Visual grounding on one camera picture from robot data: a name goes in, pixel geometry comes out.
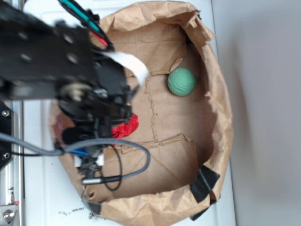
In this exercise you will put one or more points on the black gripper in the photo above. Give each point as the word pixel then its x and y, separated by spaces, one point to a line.
pixel 96 108

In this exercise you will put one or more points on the red paper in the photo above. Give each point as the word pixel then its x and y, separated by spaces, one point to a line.
pixel 126 129

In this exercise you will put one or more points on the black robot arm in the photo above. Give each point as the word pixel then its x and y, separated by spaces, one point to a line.
pixel 73 65

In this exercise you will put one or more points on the brown paper bag tray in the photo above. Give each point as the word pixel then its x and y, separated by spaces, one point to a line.
pixel 189 138

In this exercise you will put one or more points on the green dimpled ball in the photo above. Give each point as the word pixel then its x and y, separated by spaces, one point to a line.
pixel 181 82

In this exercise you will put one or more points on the aluminium extrusion rail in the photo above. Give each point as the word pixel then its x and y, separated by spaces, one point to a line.
pixel 12 210

